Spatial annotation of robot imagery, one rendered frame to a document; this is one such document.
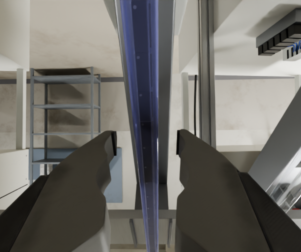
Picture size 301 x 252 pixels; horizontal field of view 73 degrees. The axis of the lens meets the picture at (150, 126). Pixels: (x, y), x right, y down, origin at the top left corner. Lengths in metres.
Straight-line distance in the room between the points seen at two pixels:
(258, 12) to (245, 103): 3.04
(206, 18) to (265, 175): 0.49
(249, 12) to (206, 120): 0.30
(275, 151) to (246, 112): 3.21
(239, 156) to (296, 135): 0.46
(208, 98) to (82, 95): 3.08
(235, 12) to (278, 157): 0.38
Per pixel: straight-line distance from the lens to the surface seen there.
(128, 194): 3.51
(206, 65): 0.67
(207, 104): 0.64
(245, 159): 0.85
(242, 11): 0.64
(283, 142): 0.42
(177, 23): 0.19
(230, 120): 3.53
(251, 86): 3.73
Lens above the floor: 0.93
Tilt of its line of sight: 2 degrees down
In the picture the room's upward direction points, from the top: 179 degrees clockwise
